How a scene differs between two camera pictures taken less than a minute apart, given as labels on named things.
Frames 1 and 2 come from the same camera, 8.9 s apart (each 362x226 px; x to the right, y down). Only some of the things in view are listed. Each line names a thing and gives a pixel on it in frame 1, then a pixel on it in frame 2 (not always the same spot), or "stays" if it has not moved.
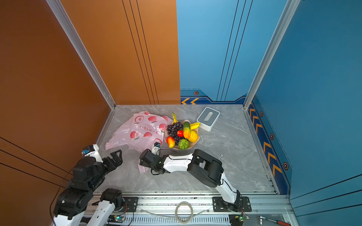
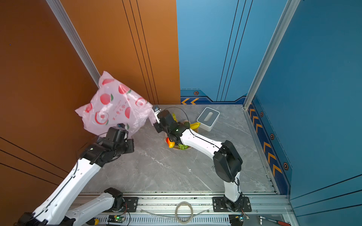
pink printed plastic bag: (140, 131) → (115, 103)
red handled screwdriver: (279, 222) stays
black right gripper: (142, 163) → (157, 127)
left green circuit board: (116, 219) stays
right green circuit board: (236, 220) stays
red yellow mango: (171, 141) stays
